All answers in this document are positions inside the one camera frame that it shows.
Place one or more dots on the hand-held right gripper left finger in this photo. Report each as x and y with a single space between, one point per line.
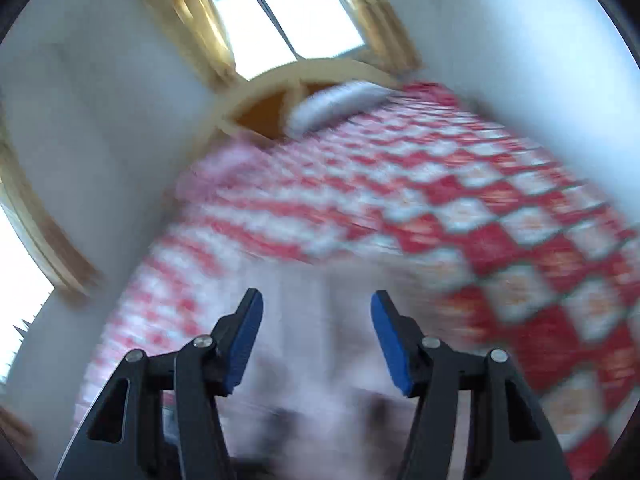
247 340

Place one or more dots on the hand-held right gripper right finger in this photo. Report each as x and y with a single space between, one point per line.
392 345

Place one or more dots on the beige puffer jacket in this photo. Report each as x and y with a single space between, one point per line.
320 320

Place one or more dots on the red checkered bed sheet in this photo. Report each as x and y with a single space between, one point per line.
475 240

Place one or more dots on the pink fluffy blanket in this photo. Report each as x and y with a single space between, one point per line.
220 165

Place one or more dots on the golden curtain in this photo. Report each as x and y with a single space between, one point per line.
50 230
380 15
190 20

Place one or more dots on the arched wooden headboard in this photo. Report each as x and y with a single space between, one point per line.
260 110

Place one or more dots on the grey pillow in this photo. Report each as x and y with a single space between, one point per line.
330 105

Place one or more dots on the window behind headboard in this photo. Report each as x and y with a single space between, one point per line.
300 15

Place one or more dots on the side wall window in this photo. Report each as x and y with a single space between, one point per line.
17 285

